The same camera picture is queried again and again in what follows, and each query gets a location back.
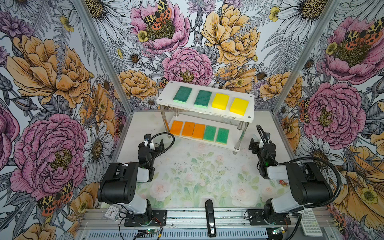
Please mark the yellow sponge block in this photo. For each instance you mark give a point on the yellow sponge block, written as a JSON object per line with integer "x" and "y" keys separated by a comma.
{"x": 220, "y": 101}

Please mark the dark green scouring sponge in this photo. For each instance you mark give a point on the dark green scouring sponge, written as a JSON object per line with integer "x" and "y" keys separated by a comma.
{"x": 202, "y": 100}

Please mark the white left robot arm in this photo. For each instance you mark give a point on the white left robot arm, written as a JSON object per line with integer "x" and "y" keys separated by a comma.
{"x": 118, "y": 185}

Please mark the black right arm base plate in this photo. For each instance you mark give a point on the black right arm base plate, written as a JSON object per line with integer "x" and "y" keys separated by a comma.
{"x": 258, "y": 217}

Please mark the white two-tier metal shelf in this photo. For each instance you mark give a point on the white two-tier metal shelf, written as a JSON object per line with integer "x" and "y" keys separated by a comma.
{"x": 213, "y": 117}

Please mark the aluminium front rail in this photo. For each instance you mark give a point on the aluminium front rail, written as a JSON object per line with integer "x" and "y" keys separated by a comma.
{"x": 181, "y": 224}

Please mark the black stapler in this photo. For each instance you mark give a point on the black stapler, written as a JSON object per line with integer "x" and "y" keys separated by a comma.
{"x": 210, "y": 217}

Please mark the small white alarm clock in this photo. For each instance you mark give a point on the small white alarm clock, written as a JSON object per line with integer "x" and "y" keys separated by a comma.
{"x": 112, "y": 212}

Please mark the yellow sponge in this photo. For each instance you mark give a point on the yellow sponge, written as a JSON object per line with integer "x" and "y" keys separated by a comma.
{"x": 239, "y": 106}

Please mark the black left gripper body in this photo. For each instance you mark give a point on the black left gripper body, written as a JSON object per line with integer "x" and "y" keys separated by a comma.
{"x": 156, "y": 152}

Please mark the light green sponge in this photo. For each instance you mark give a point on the light green sponge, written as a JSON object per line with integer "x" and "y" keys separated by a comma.
{"x": 209, "y": 134}
{"x": 223, "y": 135}

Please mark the orange sponge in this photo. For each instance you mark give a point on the orange sponge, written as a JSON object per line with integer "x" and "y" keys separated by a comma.
{"x": 188, "y": 129}
{"x": 176, "y": 128}
{"x": 199, "y": 131}

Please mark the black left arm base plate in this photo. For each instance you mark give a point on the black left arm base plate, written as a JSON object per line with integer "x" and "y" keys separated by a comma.
{"x": 155, "y": 218}

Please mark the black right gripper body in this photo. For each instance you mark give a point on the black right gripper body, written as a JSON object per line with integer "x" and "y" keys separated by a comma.
{"x": 256, "y": 150}

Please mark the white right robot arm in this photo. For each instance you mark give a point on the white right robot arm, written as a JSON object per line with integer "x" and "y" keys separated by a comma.
{"x": 307, "y": 185}

